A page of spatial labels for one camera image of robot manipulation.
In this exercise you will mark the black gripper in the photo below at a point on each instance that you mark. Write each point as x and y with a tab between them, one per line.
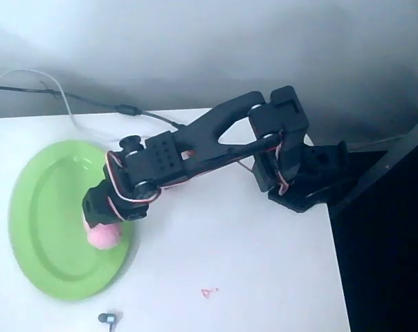
92	211

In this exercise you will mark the pink plush peach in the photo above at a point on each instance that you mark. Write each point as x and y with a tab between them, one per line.
103	237

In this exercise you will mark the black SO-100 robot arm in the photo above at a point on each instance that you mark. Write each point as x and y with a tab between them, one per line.
229	138

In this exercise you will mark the green oval plate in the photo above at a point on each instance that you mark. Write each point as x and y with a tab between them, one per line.
46	214

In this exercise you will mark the grey earbud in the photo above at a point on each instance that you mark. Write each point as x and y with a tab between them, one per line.
108	318

